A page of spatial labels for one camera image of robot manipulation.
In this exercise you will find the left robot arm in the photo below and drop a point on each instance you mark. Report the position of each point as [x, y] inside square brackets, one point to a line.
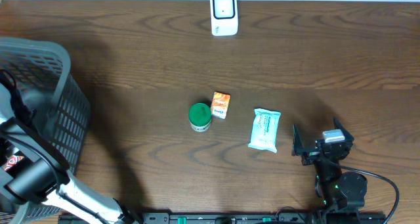
[47, 179]

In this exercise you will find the orange small carton box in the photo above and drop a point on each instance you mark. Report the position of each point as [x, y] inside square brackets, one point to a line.
[220, 104]

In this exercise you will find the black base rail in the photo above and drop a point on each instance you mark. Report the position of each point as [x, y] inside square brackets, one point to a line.
[241, 218]

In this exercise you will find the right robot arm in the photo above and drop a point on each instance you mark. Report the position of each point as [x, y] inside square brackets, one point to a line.
[343, 192]

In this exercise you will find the green lid jar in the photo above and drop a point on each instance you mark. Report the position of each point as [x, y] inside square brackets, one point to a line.
[200, 117]

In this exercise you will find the light blue wet wipes pack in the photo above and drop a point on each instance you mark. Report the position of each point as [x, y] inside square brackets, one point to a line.
[264, 130]

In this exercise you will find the white barcode scanner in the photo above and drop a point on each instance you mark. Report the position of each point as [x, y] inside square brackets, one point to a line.
[224, 17]

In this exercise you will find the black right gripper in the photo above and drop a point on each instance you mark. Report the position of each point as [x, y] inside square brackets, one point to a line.
[310, 155]

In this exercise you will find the red chocolate wafer bar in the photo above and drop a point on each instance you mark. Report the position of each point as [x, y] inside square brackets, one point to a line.
[12, 161]

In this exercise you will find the grey plastic basket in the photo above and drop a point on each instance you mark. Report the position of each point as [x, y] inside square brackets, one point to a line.
[60, 111]

